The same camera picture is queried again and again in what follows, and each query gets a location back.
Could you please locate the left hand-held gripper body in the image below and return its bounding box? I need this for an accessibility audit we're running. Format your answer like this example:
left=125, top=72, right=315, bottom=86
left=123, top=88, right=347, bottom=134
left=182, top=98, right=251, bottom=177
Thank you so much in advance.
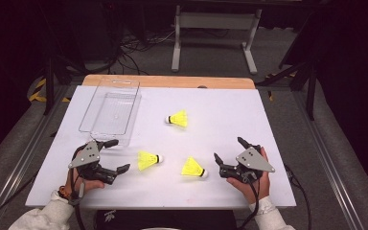
left=67, top=139, right=120, bottom=186

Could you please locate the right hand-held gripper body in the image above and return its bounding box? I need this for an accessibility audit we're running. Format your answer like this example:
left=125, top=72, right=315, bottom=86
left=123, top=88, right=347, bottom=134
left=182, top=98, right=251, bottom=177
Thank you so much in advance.
left=218, top=144, right=276, bottom=185

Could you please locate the yellow plastic shuttlecock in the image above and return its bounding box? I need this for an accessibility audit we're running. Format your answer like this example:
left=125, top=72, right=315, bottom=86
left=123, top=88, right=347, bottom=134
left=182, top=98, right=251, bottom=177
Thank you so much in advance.
left=136, top=150, right=165, bottom=172
left=180, top=156, right=209, bottom=179
left=165, top=109, right=189, bottom=128

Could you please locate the clear plastic container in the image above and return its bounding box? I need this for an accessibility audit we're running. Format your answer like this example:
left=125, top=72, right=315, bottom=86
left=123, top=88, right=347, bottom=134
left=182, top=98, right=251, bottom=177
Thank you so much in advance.
left=78, top=78, right=142, bottom=148

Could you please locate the person's right hand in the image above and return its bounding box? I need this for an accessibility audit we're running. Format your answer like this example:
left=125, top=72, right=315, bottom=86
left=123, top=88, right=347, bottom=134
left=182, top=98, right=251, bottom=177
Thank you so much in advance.
left=225, top=147, right=272, bottom=205

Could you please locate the person's left hand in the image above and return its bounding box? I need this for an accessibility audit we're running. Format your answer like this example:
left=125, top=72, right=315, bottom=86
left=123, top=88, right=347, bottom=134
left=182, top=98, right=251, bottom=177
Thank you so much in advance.
left=64, top=149, right=106, bottom=199

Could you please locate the person's black clothing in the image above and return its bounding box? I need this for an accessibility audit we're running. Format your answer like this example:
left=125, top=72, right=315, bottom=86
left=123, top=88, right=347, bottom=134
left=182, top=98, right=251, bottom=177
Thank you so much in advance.
left=95, top=209, right=238, bottom=230

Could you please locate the yellow black hazard tape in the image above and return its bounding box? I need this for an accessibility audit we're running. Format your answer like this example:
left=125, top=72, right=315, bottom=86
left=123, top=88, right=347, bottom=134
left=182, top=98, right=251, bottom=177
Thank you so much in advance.
left=28, top=78, right=72, bottom=104

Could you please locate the black metal stand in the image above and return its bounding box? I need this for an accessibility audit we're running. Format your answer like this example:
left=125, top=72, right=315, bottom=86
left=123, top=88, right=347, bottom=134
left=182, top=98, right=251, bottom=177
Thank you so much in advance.
left=256, top=57, right=318, bottom=122
left=42, top=54, right=88, bottom=117

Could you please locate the wooden table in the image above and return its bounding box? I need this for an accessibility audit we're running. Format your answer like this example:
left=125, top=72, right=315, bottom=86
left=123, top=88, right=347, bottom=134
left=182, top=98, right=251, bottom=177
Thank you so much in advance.
left=81, top=74, right=257, bottom=90

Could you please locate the dark curtain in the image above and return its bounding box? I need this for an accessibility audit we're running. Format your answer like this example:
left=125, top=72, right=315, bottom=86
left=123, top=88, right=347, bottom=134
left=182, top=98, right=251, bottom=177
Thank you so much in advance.
left=0, top=0, right=47, bottom=169
left=312, top=0, right=368, bottom=205

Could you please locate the right hand-held gripper cable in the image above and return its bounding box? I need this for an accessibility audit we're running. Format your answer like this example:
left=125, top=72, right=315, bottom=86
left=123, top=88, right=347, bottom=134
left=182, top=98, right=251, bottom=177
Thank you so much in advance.
left=236, top=180, right=262, bottom=230

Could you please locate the hand-held gripper cable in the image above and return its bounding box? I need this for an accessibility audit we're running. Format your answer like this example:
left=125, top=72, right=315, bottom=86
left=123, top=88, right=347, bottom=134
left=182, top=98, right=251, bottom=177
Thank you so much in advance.
left=68, top=167, right=88, bottom=230
left=236, top=180, right=262, bottom=230

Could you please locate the black floor cable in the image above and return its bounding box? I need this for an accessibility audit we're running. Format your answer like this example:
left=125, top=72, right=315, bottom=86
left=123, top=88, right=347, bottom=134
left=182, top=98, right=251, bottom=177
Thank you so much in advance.
left=283, top=163, right=312, bottom=230
left=0, top=172, right=40, bottom=223

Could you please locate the left hand-held gripper cable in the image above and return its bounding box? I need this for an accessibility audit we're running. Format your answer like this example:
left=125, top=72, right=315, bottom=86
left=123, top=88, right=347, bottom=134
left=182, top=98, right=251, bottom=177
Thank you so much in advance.
left=68, top=167, right=88, bottom=230

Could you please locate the aluminium floor rail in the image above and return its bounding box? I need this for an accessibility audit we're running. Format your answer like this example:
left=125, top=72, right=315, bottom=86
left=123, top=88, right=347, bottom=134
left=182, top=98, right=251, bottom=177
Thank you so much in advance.
left=0, top=84, right=75, bottom=230
left=293, top=90, right=367, bottom=230

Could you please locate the tangle of black floor cables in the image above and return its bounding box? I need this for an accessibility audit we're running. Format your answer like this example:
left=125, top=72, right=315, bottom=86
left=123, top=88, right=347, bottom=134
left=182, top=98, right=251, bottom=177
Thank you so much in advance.
left=116, top=28, right=177, bottom=77

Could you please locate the white metal stand frame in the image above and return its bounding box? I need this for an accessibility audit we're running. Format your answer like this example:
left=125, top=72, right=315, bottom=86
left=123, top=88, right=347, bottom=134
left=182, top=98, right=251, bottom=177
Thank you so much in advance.
left=171, top=4, right=263, bottom=76

